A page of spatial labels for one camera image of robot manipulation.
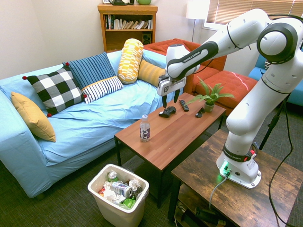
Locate black power strip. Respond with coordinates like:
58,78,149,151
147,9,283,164
182,205,227,227

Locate green plastic wrapper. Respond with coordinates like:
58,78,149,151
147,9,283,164
122,198,137,210

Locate plain mustard cushion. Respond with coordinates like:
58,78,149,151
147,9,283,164
11,91,57,143

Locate blue and white can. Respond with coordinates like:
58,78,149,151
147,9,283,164
110,181,133,198

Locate wooden window blinds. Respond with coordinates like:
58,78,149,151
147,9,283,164
206,0,303,26

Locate potted green fern plant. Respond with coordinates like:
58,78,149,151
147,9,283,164
184,76,235,113

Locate white trash bin with liner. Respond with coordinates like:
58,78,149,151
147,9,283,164
88,164,150,211

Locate black white checked cushion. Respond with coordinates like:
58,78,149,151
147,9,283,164
22,66,88,118

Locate black object on bookshelf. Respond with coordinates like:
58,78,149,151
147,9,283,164
110,0,134,6

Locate yellow patterned bolster pillow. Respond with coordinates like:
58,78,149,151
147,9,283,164
117,38,144,84

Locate wood coffee table black frame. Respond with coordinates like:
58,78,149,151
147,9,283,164
114,92,227,209

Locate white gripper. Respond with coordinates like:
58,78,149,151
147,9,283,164
157,75,187,109

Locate grey base cable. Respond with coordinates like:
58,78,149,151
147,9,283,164
209,176,228,211

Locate white navy striped cushion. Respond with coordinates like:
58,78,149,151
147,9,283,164
81,75,124,104

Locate blue striped cushion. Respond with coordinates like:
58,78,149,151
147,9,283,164
62,52,116,90

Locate black metal floor vent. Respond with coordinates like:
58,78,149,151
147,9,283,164
122,155,147,175

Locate black remote control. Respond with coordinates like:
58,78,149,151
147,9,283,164
179,99,190,112

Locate orange armchair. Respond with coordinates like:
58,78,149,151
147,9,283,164
143,38,228,95

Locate clear plastic hint bottle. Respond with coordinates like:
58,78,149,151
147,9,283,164
139,114,151,143

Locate orange ottoman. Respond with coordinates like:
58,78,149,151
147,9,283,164
193,70,258,116

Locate white crumpled tissue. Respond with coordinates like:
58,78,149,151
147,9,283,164
103,188,124,204

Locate black tripod stand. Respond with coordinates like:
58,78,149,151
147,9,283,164
258,94,291,151

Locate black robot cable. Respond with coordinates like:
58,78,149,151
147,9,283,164
267,14,303,227

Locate floor lamp white shade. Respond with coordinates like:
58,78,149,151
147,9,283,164
186,0,211,43

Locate light blue sofa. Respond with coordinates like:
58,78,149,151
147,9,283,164
0,48,183,199

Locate crumpled white paper ball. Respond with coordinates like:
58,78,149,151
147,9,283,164
128,178,142,191

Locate white plastic trash bin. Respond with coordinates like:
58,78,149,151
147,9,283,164
87,164,150,227

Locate wooden bookshelf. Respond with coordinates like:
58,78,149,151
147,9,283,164
97,3,159,53

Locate blue chair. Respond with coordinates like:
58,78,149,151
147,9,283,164
248,46,303,107

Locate black game controller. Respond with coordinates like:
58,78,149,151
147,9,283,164
158,106,177,118

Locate rustic dark wood table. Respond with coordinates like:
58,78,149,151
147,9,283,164
167,129,303,227

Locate mustard striped cushion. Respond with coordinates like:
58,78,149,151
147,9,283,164
137,59,166,87

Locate orange red tea can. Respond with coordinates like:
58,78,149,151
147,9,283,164
98,181,112,197

